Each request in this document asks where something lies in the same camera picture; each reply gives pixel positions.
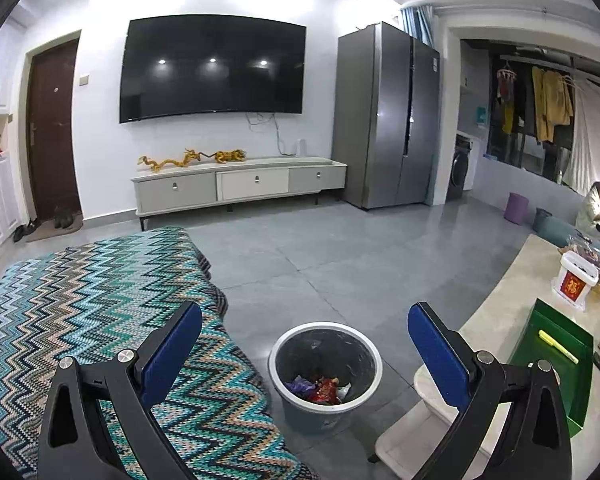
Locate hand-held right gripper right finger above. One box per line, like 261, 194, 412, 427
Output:
407, 301, 574, 480

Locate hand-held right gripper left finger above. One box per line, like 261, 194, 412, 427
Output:
37, 301, 203, 480

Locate white rimmed grey trash bin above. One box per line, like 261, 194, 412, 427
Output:
268, 323, 383, 435

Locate zigzag patterned blanket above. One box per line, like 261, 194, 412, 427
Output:
0, 227, 322, 480

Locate green tray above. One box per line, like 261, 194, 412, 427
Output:
508, 298, 595, 438

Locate black bin liner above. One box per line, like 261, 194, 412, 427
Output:
275, 327, 379, 403

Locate yellow highlighter pen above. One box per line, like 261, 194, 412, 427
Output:
538, 330, 580, 364

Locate red snack wrapper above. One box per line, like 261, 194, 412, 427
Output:
307, 377, 342, 405

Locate beige marble coffee table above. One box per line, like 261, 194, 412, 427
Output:
375, 234, 600, 462

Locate purple plastic wrapper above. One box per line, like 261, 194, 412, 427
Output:
285, 379, 314, 401

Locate white container with red label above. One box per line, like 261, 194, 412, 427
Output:
552, 251, 600, 310

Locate white grey television cabinet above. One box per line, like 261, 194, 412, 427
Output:
131, 157, 348, 231

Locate purple plastic bin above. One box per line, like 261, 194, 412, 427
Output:
504, 192, 530, 224

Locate brown doormat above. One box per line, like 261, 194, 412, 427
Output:
26, 219, 84, 244

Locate teal sofa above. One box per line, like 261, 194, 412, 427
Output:
537, 215, 600, 282

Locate dark shoes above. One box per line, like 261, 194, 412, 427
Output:
12, 205, 81, 241

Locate golden dragon ornament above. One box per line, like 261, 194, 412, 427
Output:
137, 149, 204, 174

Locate grey washing machine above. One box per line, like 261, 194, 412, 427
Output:
447, 132, 477, 201

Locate grey double door refrigerator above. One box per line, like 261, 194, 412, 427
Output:
331, 21, 441, 210

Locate brown entrance door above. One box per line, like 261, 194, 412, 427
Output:
26, 39, 84, 222

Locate colourful hanging garment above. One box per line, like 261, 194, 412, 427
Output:
496, 69, 517, 134

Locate white hanging sheet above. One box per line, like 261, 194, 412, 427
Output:
564, 79, 600, 197

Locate yellow hanging garment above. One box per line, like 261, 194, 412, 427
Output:
531, 66, 574, 142

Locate blue curtain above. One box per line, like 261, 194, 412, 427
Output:
400, 5, 434, 47

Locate television power cable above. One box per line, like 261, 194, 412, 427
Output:
245, 112, 294, 157

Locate large black wall television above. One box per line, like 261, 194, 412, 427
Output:
119, 16, 307, 124

